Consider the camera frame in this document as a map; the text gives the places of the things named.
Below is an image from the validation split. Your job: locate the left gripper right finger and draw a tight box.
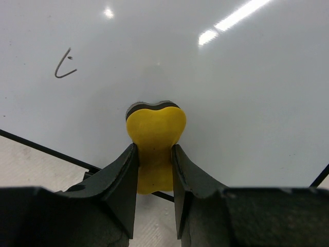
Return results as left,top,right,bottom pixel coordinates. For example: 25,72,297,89
172,145,328,246

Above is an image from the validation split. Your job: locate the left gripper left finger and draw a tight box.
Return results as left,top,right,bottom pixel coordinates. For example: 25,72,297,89
1,144,136,246

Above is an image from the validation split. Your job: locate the small black-framed whiteboard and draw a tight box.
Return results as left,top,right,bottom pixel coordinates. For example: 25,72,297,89
1,1,328,187

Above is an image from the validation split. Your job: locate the yellow bone-shaped eraser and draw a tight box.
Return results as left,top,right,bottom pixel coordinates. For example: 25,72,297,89
125,100,187,195

